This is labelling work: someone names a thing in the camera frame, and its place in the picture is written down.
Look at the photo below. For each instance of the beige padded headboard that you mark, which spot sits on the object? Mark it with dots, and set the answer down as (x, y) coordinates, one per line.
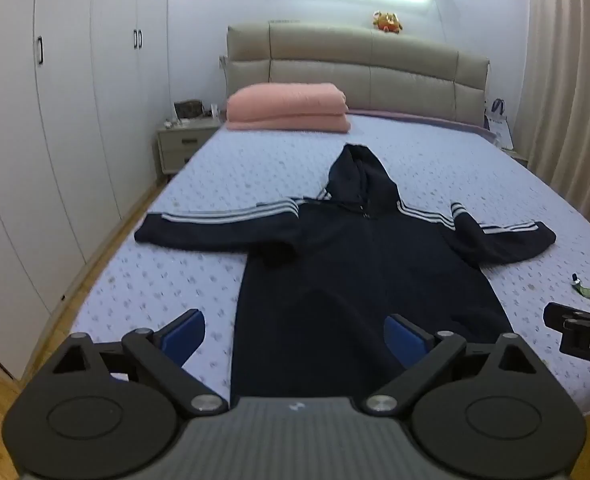
(400, 70)

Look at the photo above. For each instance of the small white nightstand item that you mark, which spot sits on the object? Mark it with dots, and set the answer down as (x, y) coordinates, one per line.
(171, 123)

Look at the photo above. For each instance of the folded pink blanket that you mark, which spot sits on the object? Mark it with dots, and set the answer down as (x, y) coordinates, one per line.
(285, 105)

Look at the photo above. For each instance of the bed with floral quilt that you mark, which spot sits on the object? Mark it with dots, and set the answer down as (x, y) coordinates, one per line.
(255, 170)

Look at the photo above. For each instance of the navy striped hoodie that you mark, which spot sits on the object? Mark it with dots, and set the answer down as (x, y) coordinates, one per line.
(365, 280)

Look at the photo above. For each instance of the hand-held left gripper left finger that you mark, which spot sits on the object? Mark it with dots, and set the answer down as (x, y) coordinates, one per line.
(184, 336)

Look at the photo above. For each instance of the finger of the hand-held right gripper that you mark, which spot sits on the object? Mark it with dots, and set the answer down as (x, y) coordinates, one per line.
(567, 314)

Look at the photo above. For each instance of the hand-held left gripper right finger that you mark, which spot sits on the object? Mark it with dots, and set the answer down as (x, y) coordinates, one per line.
(404, 341)

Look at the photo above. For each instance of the white wardrobe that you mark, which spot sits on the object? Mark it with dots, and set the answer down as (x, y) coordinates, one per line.
(75, 110)

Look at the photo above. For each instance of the orange plush toy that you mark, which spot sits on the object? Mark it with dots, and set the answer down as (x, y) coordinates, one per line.
(387, 22)

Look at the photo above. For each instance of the dark clock on nightstand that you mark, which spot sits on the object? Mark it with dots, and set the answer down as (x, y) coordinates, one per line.
(189, 109)

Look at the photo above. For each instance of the grey nightstand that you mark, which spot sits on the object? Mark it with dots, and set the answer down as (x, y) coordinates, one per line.
(182, 147)

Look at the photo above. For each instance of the white shopping bag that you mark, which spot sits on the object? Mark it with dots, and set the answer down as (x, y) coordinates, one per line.
(500, 127)

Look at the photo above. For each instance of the beige curtain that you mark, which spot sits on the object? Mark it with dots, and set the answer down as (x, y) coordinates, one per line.
(570, 85)

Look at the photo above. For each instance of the mauve bed sheet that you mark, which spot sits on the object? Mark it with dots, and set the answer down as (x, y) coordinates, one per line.
(425, 120)

